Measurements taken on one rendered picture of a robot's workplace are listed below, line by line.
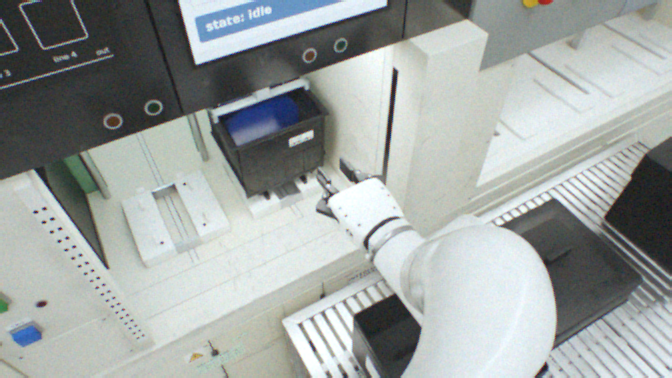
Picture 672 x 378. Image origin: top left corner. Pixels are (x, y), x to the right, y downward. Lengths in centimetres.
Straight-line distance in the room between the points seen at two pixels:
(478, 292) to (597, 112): 138
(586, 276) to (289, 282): 68
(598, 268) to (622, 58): 92
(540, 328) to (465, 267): 6
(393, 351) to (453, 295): 81
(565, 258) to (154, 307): 95
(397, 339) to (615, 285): 51
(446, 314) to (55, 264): 61
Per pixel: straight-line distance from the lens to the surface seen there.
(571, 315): 116
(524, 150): 143
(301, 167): 115
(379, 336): 113
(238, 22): 61
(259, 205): 118
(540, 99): 163
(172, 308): 111
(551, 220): 130
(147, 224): 122
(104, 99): 62
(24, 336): 90
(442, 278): 33
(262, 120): 114
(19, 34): 57
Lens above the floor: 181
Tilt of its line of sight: 50 degrees down
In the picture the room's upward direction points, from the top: straight up
